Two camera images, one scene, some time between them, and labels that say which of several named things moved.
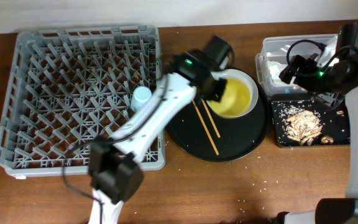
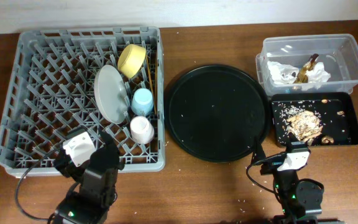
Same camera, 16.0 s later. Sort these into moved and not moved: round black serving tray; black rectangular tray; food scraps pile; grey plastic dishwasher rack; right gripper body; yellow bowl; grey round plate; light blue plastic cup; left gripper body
Moved: right gripper body; grey round plate; yellow bowl; left gripper body
Not moved: round black serving tray; light blue plastic cup; black rectangular tray; grey plastic dishwasher rack; food scraps pile
